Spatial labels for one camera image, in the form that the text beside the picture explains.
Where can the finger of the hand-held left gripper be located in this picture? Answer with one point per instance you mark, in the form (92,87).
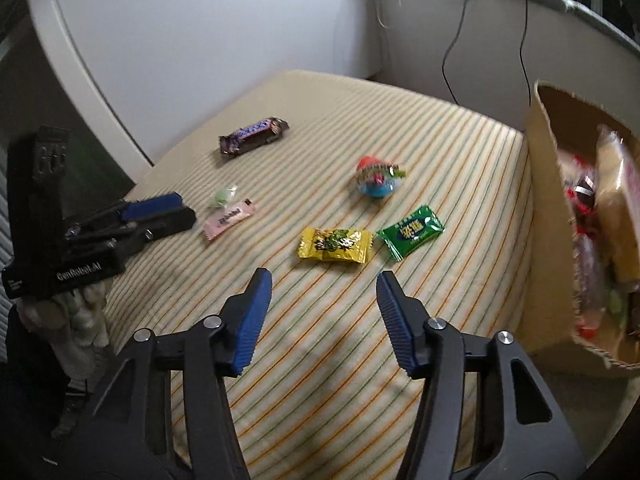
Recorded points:
(150,206)
(160,225)

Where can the clear red-edged snack packet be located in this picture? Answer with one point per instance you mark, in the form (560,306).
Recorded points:
(582,187)
(590,270)

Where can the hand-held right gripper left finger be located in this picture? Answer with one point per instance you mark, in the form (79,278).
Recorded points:
(252,320)

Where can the pink candy packet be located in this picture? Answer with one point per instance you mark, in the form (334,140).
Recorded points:
(229,217)

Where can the person's left hand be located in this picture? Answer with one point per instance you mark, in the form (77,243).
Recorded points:
(67,320)

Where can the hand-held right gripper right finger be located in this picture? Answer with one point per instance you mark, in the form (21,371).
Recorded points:
(397,325)

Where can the yellow candy packet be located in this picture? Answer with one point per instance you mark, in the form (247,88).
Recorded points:
(335,245)

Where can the striped tablecloth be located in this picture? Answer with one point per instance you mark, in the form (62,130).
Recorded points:
(325,110)

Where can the small pale green candy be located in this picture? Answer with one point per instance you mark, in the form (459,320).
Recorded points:
(223,196)

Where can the cardboard box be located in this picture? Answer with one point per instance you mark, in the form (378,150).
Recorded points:
(547,210)

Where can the sliced bread bag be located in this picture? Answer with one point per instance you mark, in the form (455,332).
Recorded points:
(617,210)

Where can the green candy packet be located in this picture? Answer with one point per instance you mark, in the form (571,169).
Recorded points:
(412,230)

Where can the brown chocolate bar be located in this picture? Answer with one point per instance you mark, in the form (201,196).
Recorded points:
(252,135)

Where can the colourful round candy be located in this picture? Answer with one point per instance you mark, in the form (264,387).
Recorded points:
(377,177)

